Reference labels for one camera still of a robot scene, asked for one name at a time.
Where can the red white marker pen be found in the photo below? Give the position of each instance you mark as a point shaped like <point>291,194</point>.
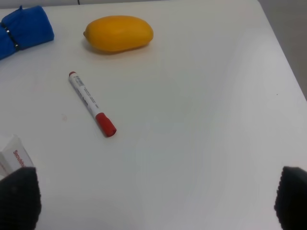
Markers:
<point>101,119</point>

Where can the white red carton box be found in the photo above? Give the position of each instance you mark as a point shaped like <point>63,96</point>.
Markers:
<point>13,155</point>

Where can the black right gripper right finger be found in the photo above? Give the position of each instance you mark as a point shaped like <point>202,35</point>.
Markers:
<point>291,200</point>

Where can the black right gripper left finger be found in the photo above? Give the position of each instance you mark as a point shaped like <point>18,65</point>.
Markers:
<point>20,200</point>

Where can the yellow mango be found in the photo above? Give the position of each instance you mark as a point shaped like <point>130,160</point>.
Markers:
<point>118,33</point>

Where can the rolled blue towel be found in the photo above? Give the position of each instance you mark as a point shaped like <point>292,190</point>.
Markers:
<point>24,28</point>

